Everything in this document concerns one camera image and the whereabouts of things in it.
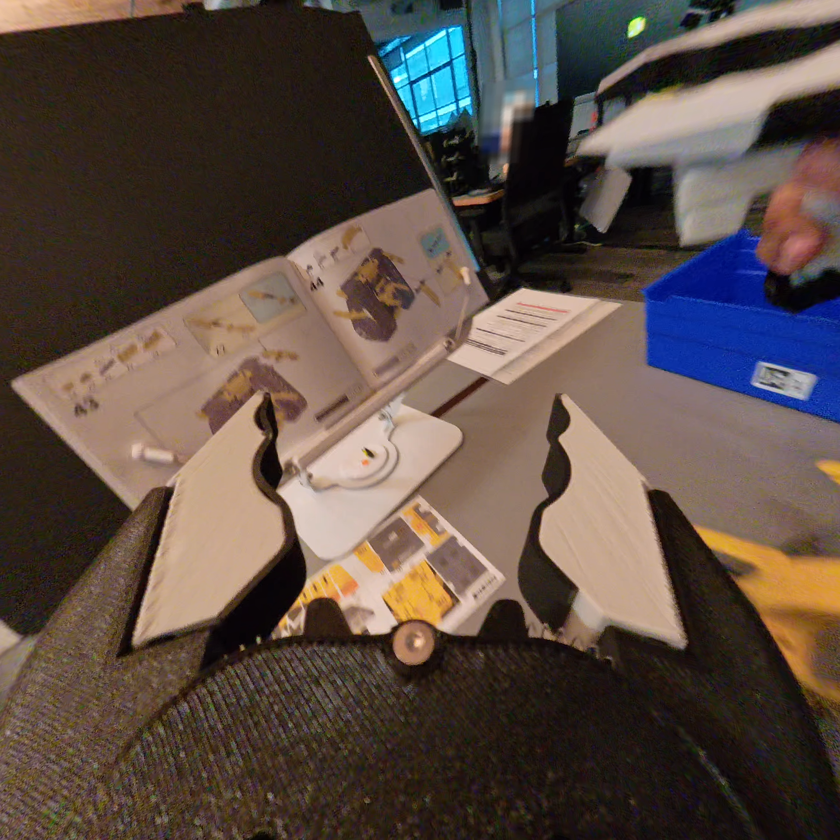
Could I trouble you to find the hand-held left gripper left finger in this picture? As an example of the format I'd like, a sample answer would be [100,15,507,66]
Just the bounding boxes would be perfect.
[131,392,309,657]

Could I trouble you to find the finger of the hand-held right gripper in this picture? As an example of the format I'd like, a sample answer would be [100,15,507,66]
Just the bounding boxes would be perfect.
[576,42,840,169]
[594,0,840,99]

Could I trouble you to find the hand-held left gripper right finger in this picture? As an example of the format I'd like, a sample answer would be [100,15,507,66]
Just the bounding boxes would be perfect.
[517,394,688,651]

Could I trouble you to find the instruction booklet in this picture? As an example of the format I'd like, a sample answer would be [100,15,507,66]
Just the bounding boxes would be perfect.
[12,189,490,509]

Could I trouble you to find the yellow tracked toy vehicle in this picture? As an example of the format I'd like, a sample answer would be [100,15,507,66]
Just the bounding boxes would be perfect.
[696,459,840,703]

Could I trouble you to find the person's right hand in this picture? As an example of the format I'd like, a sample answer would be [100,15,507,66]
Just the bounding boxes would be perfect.
[755,138,840,277]

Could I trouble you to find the white leaning panel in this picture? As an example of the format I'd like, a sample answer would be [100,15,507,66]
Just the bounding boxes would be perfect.
[579,167,632,234]

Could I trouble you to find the black office chair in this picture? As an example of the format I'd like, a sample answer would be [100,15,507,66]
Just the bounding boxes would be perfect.
[486,98,581,293]

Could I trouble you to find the yellow sticker sheet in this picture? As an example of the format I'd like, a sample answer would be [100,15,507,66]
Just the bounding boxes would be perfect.
[272,495,506,641]

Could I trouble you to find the blue plastic bin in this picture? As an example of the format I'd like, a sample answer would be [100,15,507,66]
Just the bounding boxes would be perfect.
[643,228,840,422]

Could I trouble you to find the white book stand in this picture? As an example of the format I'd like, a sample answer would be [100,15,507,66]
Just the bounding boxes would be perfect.
[130,266,475,562]

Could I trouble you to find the laminated instruction sheet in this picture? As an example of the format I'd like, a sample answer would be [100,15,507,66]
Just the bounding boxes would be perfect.
[446,287,623,386]

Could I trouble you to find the window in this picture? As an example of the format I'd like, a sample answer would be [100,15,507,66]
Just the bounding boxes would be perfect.
[377,26,475,132]

